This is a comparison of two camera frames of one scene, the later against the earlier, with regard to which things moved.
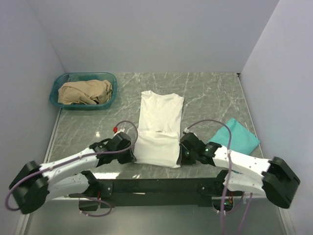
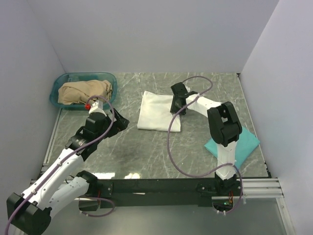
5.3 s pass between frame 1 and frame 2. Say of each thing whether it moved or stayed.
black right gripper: moved
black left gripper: moved
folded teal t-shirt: stayed
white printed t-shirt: moved
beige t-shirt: stayed
